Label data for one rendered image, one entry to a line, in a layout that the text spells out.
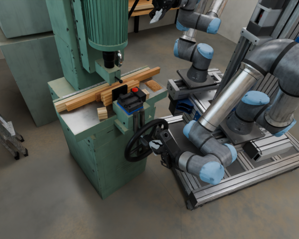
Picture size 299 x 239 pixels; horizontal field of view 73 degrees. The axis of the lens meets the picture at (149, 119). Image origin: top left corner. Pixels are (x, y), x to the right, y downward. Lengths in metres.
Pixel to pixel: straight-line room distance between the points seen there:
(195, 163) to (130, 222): 1.08
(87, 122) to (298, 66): 0.85
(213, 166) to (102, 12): 0.68
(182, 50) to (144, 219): 1.28
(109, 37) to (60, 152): 1.39
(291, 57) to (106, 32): 0.66
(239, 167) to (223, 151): 1.13
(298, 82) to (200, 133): 0.35
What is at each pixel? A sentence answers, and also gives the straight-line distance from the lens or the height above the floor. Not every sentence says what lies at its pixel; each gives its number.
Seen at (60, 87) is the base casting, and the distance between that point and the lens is 1.41.
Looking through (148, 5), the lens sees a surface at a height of 0.61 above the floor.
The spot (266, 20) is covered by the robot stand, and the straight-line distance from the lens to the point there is 1.21.
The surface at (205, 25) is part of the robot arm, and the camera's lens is 1.14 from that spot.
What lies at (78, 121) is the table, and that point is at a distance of 1.04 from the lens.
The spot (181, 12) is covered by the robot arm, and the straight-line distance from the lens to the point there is 1.16.
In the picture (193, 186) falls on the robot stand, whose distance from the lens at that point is 1.65.
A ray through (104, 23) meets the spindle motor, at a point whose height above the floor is 1.32.
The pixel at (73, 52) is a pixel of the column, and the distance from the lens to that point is 1.17.
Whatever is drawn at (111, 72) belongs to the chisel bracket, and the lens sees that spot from 1.04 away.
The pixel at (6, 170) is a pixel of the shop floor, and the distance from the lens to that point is 2.12.
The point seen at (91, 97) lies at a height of 0.93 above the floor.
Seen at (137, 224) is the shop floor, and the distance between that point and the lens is 1.72.
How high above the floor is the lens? 1.65
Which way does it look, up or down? 47 degrees down
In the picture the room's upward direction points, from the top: 9 degrees clockwise
